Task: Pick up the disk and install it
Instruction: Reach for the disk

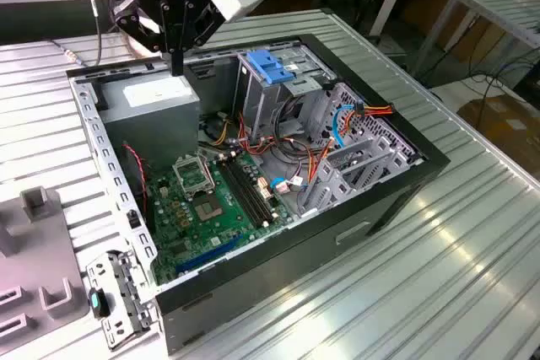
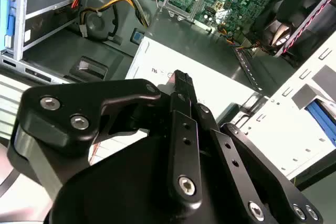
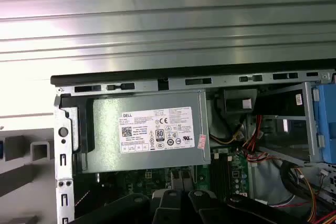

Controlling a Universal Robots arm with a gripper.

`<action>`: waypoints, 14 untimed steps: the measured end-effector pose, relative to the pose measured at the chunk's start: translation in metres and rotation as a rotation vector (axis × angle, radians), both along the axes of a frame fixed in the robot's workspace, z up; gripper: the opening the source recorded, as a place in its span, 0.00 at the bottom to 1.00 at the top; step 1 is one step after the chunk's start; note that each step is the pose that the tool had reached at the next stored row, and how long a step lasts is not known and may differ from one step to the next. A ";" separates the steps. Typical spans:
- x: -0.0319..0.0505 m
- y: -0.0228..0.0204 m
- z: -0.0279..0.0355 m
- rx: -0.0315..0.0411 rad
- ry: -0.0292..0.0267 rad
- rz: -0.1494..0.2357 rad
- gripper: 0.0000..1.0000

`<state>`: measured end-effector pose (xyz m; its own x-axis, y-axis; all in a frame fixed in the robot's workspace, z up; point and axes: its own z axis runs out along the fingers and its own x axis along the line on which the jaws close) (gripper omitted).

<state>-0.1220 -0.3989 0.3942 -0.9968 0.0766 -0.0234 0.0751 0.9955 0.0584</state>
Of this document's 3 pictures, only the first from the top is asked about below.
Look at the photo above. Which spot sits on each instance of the labelled flat cardboard box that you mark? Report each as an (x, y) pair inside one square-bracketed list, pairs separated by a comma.
[(506, 124)]

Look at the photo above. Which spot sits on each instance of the thin metal locking lever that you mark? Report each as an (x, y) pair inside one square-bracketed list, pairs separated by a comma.
[(207, 174)]

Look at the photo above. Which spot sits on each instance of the blue expansion slot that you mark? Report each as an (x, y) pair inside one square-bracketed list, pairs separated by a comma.
[(209, 253)]

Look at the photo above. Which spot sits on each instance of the grey parts rack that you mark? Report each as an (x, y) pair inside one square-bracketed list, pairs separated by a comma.
[(38, 250)]

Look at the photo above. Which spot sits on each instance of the grey expansion bracket clamp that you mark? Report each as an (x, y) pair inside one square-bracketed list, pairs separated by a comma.
[(111, 280)]

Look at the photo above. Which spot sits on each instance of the CPU socket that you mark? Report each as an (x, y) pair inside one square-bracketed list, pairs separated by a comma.
[(206, 209)]

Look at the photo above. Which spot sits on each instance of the grey power supply unit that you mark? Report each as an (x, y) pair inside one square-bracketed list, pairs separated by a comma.
[(147, 132)]

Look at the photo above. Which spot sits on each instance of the black RAM slot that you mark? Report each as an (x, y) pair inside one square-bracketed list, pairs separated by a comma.
[(243, 192), (254, 188), (249, 190), (237, 193)]

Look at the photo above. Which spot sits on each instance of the blue plastic drive latch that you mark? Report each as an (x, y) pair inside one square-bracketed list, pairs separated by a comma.
[(266, 65)]

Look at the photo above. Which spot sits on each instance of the metal slat side table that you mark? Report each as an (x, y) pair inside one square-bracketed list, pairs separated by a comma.
[(506, 10)]

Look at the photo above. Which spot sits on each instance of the black clip with blue button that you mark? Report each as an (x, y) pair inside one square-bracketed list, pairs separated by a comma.
[(96, 303)]

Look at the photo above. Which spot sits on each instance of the black open PC case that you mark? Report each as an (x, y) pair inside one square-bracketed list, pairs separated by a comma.
[(274, 275)]

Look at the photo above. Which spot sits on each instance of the grey metal disk bay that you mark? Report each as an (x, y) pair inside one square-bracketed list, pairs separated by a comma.
[(371, 166)]

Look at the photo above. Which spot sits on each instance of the green motherboard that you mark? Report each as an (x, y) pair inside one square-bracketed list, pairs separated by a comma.
[(219, 229)]

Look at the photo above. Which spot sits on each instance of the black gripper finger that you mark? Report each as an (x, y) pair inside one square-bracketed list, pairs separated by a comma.
[(206, 23), (139, 27)]

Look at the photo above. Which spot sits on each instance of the grey optical drive cage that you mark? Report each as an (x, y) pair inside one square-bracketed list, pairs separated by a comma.
[(253, 103)]

